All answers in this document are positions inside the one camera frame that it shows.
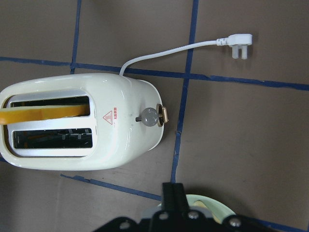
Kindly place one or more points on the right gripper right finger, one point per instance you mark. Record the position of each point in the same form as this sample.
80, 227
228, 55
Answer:
181, 203

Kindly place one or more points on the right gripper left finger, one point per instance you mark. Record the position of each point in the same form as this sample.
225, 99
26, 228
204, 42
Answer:
168, 202

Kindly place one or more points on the brass toaster dial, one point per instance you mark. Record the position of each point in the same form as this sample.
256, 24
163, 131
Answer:
162, 114

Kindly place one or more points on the grey toaster lever knob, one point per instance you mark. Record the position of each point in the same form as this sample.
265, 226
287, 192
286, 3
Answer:
149, 117

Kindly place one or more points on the white two-slot toaster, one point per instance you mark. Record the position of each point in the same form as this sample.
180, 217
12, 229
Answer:
108, 137

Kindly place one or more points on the yellow bread slice in toaster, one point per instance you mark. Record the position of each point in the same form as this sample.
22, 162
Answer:
38, 113

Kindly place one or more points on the orange triangular bread bun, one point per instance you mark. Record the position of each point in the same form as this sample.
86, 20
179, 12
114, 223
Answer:
200, 204

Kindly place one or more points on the light green plate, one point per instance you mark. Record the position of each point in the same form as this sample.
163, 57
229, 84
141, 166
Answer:
218, 212

